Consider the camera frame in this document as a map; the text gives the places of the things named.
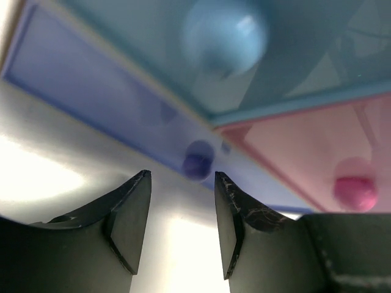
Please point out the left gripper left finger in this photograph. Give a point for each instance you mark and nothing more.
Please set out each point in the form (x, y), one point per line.
(95, 248)

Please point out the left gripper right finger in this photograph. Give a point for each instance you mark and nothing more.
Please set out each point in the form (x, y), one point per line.
(265, 251)

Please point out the pink drawer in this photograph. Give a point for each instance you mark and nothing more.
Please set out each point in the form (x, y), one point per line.
(336, 158)

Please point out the light blue small drawer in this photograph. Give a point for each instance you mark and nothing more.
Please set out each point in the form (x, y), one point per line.
(231, 60)

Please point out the purple-blue wide drawer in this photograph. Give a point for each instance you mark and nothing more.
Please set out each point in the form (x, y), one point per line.
(50, 60)

